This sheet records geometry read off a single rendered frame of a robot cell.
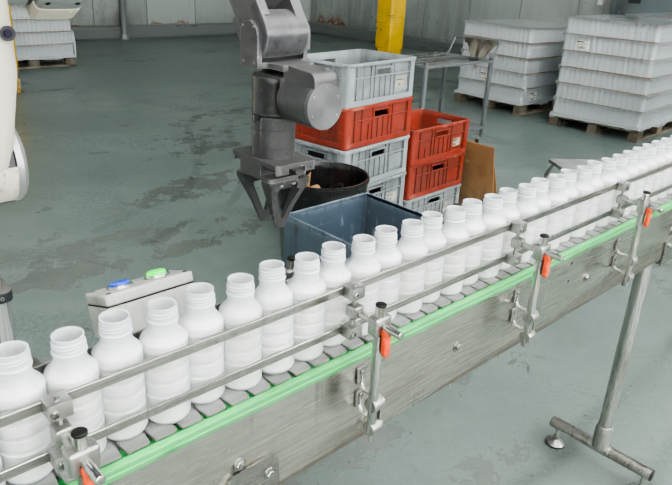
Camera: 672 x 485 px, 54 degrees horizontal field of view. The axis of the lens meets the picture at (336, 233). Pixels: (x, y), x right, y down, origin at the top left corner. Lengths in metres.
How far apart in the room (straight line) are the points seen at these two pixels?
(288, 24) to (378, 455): 1.82
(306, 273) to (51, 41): 9.68
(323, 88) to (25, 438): 0.52
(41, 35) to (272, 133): 9.66
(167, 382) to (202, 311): 0.10
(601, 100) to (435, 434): 5.62
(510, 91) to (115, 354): 7.69
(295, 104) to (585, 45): 6.99
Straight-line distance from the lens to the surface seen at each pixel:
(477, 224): 1.27
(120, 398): 0.87
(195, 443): 0.93
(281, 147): 0.86
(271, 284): 0.94
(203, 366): 0.91
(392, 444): 2.47
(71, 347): 0.80
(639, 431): 2.83
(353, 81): 3.41
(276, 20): 0.83
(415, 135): 4.04
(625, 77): 7.55
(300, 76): 0.80
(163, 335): 0.85
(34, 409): 0.80
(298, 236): 1.72
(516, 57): 8.24
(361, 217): 1.96
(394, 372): 1.17
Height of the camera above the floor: 1.57
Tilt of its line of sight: 22 degrees down
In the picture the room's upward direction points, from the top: 3 degrees clockwise
